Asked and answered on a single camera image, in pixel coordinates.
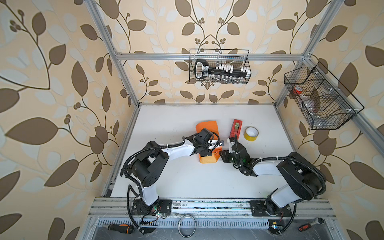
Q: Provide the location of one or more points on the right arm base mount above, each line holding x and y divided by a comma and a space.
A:
262, 208

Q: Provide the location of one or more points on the black socket tool set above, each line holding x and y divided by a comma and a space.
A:
202, 70

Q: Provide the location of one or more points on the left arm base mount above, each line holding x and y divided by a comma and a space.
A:
160, 208

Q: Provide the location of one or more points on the black wire basket right wall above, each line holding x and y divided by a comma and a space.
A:
326, 103

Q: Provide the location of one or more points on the yellow tape roll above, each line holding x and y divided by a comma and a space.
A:
251, 134

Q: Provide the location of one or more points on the red handled ratchet wrench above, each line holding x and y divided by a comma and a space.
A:
305, 227

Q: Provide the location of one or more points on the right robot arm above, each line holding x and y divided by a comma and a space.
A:
303, 180

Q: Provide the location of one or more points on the orange black screwdriver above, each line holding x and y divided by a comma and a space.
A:
124, 229

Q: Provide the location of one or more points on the black wire basket wall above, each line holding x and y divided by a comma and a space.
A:
326, 103
235, 57

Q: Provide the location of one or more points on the red tape dispenser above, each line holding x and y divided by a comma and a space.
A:
236, 129

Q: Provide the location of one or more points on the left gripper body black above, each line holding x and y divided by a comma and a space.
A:
206, 151

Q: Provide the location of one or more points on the black wire basket back wall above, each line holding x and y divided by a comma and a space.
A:
235, 57

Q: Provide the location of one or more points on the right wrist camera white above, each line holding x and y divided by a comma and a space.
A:
232, 143

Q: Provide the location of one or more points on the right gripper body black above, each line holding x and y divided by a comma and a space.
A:
232, 160

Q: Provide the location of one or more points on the aluminium front rail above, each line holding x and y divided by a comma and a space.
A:
240, 208

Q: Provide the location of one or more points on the red capped item in basket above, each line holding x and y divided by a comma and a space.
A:
297, 90

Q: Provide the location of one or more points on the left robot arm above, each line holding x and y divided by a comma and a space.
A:
145, 166

